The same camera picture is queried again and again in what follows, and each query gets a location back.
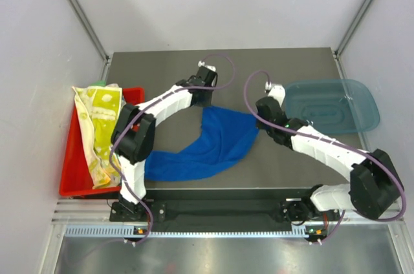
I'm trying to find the blue towel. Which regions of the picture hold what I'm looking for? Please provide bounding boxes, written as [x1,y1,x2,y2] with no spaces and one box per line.
[145,106,258,182]

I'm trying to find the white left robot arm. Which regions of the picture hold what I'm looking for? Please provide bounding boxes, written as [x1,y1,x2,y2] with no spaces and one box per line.
[111,61,217,220]

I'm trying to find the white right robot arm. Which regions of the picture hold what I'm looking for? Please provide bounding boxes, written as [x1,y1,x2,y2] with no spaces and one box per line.
[256,81,404,220]

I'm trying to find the translucent blue tray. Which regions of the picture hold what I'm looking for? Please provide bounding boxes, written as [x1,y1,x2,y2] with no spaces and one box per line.
[284,79,380,134]

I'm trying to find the green towel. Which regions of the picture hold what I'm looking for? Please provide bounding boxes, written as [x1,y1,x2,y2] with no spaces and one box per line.
[91,81,106,87]

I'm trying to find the yellow patterned towel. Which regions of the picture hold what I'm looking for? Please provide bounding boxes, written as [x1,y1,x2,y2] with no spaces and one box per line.
[72,84,122,189]

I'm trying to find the red plastic bin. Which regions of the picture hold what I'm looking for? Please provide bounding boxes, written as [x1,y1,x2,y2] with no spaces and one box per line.
[59,87,145,197]

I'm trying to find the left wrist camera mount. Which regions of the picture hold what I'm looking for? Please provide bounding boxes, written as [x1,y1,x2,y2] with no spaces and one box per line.
[198,61,216,72]

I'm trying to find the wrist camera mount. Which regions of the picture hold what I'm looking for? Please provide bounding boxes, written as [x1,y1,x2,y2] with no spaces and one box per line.
[198,61,216,72]
[265,81,286,105]

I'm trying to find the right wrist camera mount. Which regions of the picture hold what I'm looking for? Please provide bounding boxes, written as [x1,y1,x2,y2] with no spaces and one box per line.
[265,81,286,105]

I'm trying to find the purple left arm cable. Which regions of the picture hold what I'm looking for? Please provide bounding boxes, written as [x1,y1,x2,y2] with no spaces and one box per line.
[109,54,235,246]

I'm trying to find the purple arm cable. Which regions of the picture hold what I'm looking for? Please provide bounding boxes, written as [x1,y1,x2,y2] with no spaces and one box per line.
[243,70,408,245]
[109,54,235,246]

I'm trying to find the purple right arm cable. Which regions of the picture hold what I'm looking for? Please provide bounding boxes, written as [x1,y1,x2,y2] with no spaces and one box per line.
[243,70,408,245]

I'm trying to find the white slotted cable duct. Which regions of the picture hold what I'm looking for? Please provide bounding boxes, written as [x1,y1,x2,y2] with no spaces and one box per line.
[65,225,326,238]

